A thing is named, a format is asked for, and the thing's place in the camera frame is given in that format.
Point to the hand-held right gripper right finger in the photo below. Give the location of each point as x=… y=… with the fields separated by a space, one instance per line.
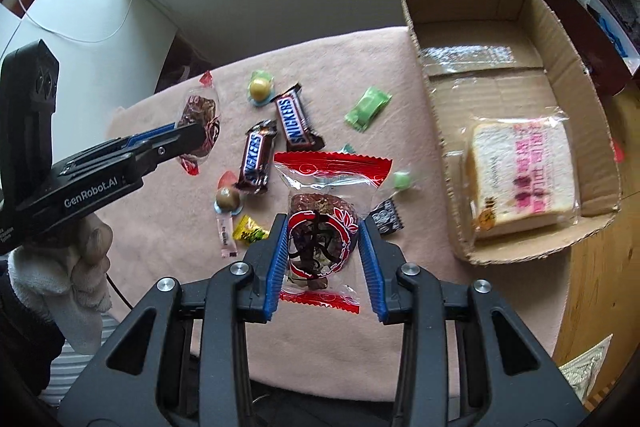
x=370 y=267

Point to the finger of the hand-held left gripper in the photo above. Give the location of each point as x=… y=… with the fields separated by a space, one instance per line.
x=150 y=136
x=175 y=147

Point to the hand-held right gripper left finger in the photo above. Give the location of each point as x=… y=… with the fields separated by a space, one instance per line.
x=277 y=267

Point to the small yellow candy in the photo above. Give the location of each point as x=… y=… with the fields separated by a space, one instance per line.
x=250 y=232

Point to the clear red-edged pastry packet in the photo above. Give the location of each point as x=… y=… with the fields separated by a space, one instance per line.
x=202 y=107

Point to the small black packet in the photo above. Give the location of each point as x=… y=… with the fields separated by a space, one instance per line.
x=387 y=217

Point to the red circle print pastry packet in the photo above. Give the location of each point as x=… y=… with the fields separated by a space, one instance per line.
x=320 y=217

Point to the orange snack packet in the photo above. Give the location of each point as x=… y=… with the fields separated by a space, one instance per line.
x=227 y=197

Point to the brown chocolate bar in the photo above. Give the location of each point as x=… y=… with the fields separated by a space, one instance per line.
x=295 y=119
x=252 y=157

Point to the small green candy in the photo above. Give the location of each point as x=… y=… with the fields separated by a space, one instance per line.
x=346 y=150
x=401 y=181

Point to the cardboard box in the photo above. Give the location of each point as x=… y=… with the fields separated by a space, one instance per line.
x=500 y=97

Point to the person's left forearm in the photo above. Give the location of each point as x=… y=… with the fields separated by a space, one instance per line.
x=25 y=342

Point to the person's left hand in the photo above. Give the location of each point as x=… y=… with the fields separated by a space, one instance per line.
x=60 y=277

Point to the white stick sachet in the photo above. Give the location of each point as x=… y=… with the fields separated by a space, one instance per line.
x=226 y=234

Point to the pink blanket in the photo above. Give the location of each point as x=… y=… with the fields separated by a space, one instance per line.
x=150 y=217

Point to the dark wooden furniture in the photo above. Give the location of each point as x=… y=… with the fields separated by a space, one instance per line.
x=180 y=62

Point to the yellow ball candy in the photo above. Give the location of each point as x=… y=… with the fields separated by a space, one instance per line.
x=260 y=88

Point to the green lime print packet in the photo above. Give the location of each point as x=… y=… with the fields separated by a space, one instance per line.
x=367 y=109

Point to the wrapped toast bread packet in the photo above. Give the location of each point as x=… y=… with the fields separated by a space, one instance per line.
x=520 y=172

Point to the white ribbed panel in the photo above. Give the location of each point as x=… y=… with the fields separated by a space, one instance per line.
x=70 y=372

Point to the patterned paper sheet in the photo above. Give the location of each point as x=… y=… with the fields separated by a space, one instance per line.
x=585 y=367

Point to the dark red box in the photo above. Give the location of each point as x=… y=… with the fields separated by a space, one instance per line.
x=575 y=22

